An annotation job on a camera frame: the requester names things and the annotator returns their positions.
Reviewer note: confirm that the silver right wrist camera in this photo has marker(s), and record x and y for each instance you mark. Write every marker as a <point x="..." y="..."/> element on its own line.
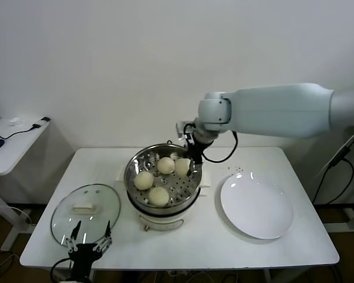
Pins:
<point x="181" y="129"/>

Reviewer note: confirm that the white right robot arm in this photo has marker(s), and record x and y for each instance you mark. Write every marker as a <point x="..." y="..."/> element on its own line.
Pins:
<point x="283" y="112"/>

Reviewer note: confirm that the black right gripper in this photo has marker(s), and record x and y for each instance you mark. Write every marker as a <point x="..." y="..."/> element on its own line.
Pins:
<point x="196" y="151"/>

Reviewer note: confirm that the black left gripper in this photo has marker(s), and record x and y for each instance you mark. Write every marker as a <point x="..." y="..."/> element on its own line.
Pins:
<point x="82" y="255"/>

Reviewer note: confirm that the round glass pot lid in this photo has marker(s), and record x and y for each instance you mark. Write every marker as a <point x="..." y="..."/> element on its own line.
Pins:
<point x="84" y="206"/>

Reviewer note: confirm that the round white plate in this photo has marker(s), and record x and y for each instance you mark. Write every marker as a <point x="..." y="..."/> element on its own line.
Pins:
<point x="253" y="206"/>

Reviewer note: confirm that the small grey black device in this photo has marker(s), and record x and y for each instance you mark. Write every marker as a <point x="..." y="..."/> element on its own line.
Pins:
<point x="45" y="119"/>

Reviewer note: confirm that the white steamed baozi bun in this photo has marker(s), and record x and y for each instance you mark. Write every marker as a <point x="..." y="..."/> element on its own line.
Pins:
<point x="165" y="165"/>
<point x="143" y="180"/>
<point x="158" y="196"/>
<point x="183" y="168"/>

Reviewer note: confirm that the white electric steamer base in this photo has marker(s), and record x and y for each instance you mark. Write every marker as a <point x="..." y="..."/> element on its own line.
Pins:
<point x="159" y="219"/>

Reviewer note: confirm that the scattered dark crumbs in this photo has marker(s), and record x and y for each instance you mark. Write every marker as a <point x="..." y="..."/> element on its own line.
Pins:
<point x="238" y="169"/>

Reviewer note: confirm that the stainless steel steamer basket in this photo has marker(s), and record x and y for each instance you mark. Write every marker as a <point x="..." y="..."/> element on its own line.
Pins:
<point x="180" y="188"/>

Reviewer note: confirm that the small white object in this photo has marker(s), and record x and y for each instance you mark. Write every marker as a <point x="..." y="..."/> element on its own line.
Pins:
<point x="15" y="121"/>

